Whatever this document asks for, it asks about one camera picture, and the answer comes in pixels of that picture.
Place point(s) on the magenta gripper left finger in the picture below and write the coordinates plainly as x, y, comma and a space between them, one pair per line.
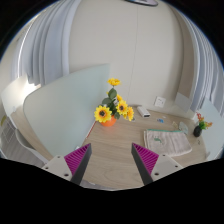
72, 166

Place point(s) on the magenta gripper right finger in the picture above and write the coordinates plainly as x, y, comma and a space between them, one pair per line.
153, 166

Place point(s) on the beige folded towel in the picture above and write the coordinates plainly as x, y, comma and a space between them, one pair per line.
172, 143

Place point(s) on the small blue object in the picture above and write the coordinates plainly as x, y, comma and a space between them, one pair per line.
160, 120

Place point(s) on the white rectangular box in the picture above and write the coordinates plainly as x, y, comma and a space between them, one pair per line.
143, 111

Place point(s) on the small clear glass object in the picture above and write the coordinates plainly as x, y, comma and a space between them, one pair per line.
183, 127

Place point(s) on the frosted glass desk divider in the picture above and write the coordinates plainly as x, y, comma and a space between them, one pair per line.
62, 113

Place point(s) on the small black vase with flowers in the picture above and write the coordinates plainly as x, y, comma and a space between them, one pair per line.
202, 125

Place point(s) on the sunflower bouquet in orange pot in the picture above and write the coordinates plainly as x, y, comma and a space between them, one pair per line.
113, 107

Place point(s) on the right frosted desk divider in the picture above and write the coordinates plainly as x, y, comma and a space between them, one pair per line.
213, 137

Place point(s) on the right grey curtain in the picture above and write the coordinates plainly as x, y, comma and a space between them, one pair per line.
202, 74

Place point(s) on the grey curtain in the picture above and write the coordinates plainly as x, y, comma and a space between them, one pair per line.
42, 52
202, 74

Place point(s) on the left grey curtain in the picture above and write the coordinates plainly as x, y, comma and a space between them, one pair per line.
42, 52

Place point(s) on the white wall socket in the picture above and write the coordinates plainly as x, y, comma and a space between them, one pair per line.
159, 102

